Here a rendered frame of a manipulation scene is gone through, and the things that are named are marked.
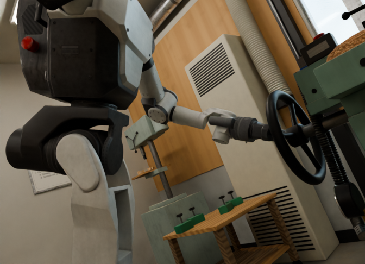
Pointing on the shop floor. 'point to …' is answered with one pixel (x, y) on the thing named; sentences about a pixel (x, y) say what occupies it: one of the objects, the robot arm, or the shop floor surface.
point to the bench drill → (170, 205)
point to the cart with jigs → (221, 217)
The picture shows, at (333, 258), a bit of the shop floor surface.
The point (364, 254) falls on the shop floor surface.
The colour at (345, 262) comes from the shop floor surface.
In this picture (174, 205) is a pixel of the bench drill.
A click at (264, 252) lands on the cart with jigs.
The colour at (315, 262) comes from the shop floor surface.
